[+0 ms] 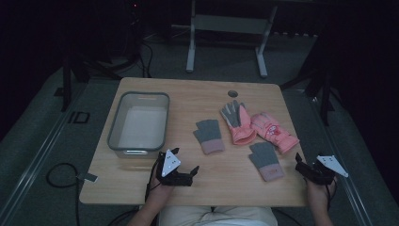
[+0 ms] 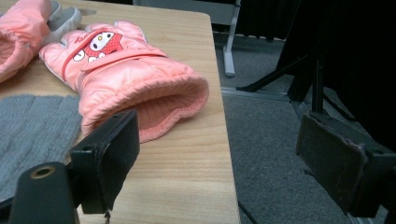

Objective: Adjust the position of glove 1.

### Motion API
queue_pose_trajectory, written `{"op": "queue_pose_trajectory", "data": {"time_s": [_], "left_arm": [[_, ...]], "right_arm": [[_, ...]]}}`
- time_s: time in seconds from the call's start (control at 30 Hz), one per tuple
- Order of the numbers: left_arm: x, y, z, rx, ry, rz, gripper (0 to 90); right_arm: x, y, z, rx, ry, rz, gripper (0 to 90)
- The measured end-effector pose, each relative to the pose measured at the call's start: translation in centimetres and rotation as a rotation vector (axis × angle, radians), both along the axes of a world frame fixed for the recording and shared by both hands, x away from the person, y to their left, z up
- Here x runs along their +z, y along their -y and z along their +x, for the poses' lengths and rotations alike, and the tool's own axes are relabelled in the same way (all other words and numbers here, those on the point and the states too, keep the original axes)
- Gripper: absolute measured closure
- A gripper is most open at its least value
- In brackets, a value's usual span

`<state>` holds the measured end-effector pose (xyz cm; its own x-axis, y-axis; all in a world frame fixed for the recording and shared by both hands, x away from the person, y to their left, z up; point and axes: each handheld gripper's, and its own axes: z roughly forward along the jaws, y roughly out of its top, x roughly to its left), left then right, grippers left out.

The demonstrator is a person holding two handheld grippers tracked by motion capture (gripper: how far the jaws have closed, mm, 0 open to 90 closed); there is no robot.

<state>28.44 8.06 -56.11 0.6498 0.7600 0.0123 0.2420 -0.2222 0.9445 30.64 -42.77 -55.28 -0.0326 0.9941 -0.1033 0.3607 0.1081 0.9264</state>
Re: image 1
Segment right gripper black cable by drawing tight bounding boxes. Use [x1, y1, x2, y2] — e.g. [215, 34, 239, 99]
[325, 178, 339, 212]

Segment person's left hand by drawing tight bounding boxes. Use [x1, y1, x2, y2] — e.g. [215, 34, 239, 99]
[147, 178, 175, 205]

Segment pink ski glove cartoon print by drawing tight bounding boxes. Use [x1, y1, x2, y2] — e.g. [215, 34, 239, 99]
[250, 112, 300, 154]

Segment person's light trousers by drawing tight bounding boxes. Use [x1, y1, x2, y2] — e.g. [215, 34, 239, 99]
[157, 205, 279, 226]

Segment black floor cable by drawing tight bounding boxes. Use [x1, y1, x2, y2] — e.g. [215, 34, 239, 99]
[45, 162, 83, 226]

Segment small grey tag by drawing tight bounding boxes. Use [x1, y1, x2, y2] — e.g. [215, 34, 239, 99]
[76, 172, 99, 184]

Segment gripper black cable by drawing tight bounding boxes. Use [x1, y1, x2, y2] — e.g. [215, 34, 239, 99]
[144, 156, 162, 203]
[325, 178, 339, 212]

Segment person's right hand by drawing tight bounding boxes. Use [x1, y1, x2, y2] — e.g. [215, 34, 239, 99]
[306, 179, 337, 210]

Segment pink ski glove grey palm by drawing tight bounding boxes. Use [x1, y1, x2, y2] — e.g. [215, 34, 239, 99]
[219, 100, 258, 146]

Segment black tripod stand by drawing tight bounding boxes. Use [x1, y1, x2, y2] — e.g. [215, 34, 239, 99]
[279, 29, 344, 127]
[60, 0, 153, 113]

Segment grey knit glove pink cuff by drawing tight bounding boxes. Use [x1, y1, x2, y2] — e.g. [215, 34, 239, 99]
[248, 141, 285, 183]
[192, 119, 226, 155]

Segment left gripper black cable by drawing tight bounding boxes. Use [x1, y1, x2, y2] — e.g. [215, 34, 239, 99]
[144, 156, 162, 203]

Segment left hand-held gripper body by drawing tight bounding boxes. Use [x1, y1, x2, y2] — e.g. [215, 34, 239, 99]
[155, 149, 194, 187]

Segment white metal stand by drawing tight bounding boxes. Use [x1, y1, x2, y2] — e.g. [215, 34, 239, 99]
[185, 0, 279, 79]

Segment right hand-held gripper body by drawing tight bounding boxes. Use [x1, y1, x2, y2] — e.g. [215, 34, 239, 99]
[300, 154, 349, 186]

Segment clear plastic bin grey rim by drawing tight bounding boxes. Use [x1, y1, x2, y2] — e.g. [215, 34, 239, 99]
[107, 90, 170, 159]

